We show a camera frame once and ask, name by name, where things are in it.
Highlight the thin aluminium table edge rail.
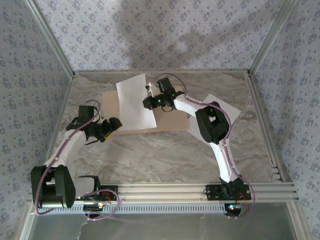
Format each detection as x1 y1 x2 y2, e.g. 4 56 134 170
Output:
73 69 251 75

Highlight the aluminium side rail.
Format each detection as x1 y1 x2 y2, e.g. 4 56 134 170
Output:
37 73 76 185
246 71 292 185

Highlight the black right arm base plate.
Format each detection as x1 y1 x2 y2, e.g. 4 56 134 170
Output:
205 184 252 202

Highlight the brown cardboard folder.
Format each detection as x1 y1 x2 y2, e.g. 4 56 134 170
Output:
101 84 192 136

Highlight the aluminium frame post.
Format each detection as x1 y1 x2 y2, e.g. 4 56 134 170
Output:
248 0 298 76
24 0 76 77

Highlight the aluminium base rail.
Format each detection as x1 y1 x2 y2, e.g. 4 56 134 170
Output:
27 183 300 203

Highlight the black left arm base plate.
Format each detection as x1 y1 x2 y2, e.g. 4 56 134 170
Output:
74 184 119 202

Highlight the grey slotted cable duct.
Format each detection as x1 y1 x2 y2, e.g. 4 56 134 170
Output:
36 203 230 215

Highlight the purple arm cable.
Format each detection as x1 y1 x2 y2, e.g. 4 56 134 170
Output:
33 99 120 221
154 72 258 221

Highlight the white paper sheet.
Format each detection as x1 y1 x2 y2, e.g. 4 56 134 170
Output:
186 93 242 137
116 73 158 131

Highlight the grey sheet metal panel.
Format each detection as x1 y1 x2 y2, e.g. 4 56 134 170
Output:
19 202 310 240

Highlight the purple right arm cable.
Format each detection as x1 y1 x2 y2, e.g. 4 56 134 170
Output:
154 72 258 221

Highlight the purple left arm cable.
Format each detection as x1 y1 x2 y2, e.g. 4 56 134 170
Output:
33 99 120 221

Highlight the small circuit board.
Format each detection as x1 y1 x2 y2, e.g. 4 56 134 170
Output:
83 202 105 212
224 203 245 212

